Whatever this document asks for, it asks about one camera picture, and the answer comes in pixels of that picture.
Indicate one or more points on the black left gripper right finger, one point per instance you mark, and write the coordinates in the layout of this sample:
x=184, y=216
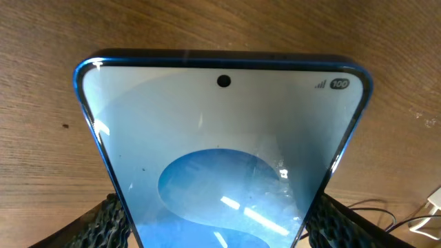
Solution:
x=333, y=225

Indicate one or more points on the white power strip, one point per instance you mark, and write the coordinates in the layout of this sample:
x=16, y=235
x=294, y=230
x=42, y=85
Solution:
x=433, y=202

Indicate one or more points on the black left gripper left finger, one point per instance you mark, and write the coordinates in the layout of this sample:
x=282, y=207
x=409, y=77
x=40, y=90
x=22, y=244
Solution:
x=104, y=226

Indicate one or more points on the blue Galaxy smartphone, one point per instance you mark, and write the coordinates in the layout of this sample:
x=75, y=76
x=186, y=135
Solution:
x=213, y=148

